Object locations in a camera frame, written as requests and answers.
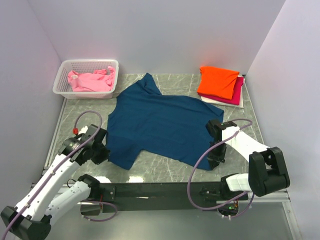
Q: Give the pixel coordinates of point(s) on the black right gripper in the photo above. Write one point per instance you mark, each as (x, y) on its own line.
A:
(214, 160)

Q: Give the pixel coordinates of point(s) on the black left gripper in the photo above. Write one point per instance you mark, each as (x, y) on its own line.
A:
(104, 156)

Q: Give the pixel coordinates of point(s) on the navy blue t shirt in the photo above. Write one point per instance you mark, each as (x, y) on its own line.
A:
(173, 126)

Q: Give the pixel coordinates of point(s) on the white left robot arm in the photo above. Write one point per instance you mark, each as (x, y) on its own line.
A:
(33, 217)

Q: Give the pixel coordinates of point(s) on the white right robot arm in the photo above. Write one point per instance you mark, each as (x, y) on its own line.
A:
(267, 170)

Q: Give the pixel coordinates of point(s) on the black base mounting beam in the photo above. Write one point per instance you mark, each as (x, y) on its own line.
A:
(161, 196)

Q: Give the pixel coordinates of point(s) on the folded white t shirt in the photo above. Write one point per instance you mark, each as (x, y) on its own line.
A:
(241, 103)

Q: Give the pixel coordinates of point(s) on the folded magenta t shirt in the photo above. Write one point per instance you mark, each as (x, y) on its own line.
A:
(237, 93)

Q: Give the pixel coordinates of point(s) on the pink t shirt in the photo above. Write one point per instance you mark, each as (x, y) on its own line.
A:
(101, 80)

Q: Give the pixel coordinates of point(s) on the folded orange t shirt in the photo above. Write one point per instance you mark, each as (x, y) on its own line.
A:
(217, 82)

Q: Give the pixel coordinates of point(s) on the white perforated plastic basket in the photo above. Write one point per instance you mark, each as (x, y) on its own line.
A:
(82, 66)

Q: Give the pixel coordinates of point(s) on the aluminium extrusion rail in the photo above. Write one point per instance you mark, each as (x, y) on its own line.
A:
(269, 217)

